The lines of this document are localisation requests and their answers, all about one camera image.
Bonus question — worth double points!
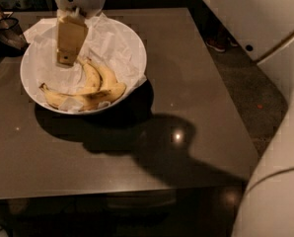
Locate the white paper sheet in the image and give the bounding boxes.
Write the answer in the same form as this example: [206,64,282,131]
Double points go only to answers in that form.
[24,18,57,43]

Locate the large yellow banana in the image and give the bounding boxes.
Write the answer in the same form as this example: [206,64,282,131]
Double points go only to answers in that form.
[39,83,126,112]

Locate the white bowl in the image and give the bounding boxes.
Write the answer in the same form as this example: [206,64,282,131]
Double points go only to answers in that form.
[20,16,147,109]

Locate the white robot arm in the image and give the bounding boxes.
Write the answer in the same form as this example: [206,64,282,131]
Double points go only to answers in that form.
[118,0,294,237]

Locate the lower yellow banana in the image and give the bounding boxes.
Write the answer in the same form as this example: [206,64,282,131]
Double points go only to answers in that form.
[88,60,117,90]

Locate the black wire mesh basket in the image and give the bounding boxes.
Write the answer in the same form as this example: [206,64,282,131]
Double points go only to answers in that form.
[0,18,29,57]

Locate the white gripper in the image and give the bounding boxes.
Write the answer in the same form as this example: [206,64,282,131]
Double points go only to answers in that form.
[55,0,106,65]

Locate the middle yellow banana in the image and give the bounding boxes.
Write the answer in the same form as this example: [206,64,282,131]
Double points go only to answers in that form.
[76,56,101,95]

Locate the white crumpled paper liner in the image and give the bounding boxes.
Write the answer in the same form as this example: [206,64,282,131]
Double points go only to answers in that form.
[23,12,148,113]

